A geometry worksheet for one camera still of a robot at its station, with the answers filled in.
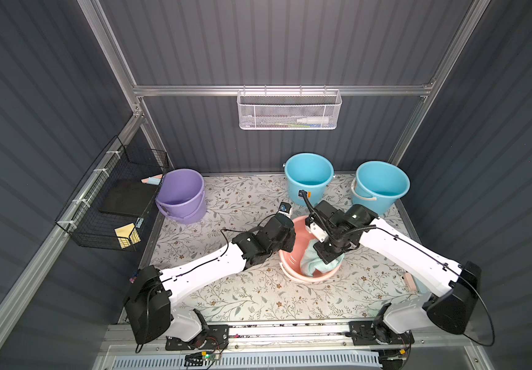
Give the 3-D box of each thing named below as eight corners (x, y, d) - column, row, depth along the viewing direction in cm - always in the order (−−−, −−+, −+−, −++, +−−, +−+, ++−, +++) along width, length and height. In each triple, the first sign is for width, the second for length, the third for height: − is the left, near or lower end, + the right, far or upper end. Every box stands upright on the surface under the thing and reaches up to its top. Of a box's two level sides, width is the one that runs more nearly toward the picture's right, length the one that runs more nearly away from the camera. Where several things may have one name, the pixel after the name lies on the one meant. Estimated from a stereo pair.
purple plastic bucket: (167, 229, 102) (151, 205, 88) (178, 194, 115) (166, 169, 101) (208, 229, 102) (198, 205, 88) (215, 194, 115) (207, 168, 101)
